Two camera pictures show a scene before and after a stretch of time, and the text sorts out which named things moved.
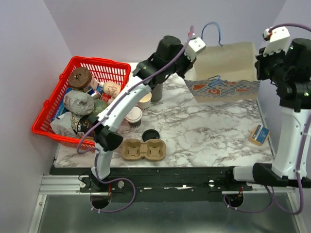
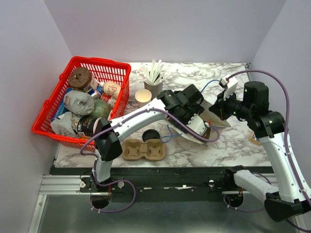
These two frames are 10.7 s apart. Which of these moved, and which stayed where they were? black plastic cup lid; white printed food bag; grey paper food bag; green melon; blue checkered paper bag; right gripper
Moved: blue checkered paper bag; right gripper
Stayed: black plastic cup lid; white printed food bag; grey paper food bag; green melon
